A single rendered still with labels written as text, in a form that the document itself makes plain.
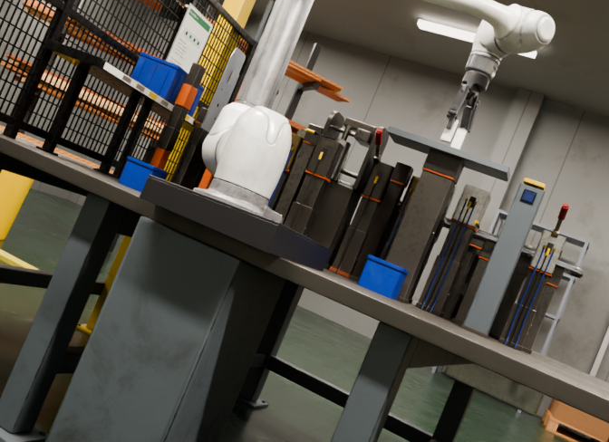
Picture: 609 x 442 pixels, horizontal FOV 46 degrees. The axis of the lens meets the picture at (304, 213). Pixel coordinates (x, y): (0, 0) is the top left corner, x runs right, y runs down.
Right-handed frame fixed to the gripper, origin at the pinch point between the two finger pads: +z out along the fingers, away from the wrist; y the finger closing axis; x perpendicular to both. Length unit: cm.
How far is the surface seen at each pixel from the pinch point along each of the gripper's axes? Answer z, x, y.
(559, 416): 105, 6, 525
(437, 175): 12.1, -0.7, -2.2
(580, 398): 52, -63, -51
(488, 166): 5.4, -14.0, -2.8
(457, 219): 20.6, -5.6, 14.6
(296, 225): 41, 35, -4
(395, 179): 15.8, 15.7, 8.0
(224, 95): 4, 101, 19
